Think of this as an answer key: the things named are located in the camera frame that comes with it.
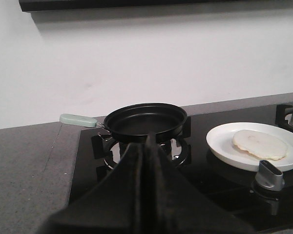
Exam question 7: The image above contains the fried egg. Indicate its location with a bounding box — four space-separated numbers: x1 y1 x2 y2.
232 130 288 160

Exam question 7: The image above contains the small black frying pan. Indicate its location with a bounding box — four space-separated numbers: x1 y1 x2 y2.
60 103 188 143

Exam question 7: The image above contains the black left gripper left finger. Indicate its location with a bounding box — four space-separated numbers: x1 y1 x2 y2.
38 143 144 234

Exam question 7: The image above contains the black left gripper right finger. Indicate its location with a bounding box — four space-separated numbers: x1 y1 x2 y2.
145 133 254 234

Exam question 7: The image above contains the silver left stove knob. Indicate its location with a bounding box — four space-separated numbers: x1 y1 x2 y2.
255 160 285 192

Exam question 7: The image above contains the black range hood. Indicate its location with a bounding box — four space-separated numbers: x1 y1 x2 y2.
19 0 293 12

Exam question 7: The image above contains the black glass gas stove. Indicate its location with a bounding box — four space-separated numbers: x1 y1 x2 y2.
69 105 293 233

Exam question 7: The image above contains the white ceramic plate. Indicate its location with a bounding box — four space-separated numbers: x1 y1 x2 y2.
206 122 293 172

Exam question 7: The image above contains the black left burner grate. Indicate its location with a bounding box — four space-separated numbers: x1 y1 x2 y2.
91 116 192 171

